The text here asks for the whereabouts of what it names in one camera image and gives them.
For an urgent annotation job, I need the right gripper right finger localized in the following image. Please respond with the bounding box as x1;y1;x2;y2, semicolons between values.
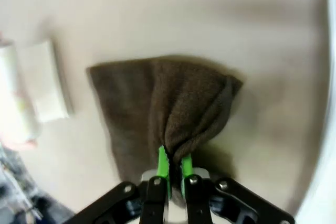
180;155;296;224

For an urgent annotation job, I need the white folded stand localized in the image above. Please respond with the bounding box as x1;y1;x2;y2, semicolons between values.
20;39;71;124

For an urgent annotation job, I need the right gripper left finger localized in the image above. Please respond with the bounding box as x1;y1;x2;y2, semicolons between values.
62;145;173;224

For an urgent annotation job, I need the pink handled lint roller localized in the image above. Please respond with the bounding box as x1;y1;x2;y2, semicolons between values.
0;32;41;152

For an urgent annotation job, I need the brown terry cloth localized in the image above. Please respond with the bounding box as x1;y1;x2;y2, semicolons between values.
86;55;244;206

